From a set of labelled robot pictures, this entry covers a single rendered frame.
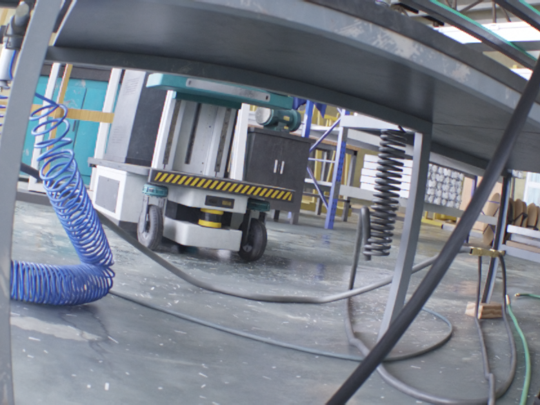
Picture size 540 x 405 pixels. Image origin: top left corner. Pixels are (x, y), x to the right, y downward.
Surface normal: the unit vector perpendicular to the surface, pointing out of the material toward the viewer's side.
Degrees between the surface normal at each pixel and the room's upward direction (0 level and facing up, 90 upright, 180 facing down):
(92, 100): 90
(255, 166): 90
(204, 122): 90
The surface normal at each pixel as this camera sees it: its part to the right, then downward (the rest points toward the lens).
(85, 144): 0.41, 0.11
